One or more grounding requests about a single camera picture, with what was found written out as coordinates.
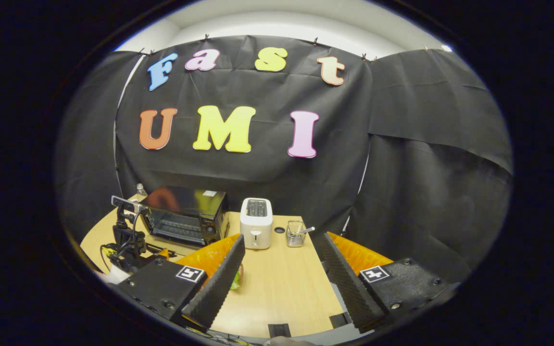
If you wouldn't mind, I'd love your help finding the black electric oven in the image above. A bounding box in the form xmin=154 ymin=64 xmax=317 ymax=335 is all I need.
xmin=139 ymin=186 xmax=230 ymax=258

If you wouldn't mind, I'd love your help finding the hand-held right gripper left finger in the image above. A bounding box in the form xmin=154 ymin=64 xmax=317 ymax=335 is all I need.
xmin=116 ymin=234 xmax=246 ymax=332

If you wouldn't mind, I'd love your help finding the clear glass holder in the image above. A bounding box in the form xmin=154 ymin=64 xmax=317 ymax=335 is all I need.
xmin=285 ymin=221 xmax=307 ymax=248

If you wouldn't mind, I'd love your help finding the black backdrop cloth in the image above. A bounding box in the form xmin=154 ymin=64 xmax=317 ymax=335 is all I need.
xmin=56 ymin=35 xmax=514 ymax=284

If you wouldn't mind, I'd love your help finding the toast and lettuce sandwich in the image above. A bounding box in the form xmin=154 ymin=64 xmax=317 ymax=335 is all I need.
xmin=230 ymin=263 xmax=245 ymax=291

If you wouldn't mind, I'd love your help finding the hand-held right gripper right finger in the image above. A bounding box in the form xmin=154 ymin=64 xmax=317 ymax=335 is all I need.
xmin=312 ymin=232 xmax=460 ymax=333

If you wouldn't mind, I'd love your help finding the white toaster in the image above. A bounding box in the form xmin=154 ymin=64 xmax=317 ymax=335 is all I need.
xmin=239 ymin=198 xmax=274 ymax=250

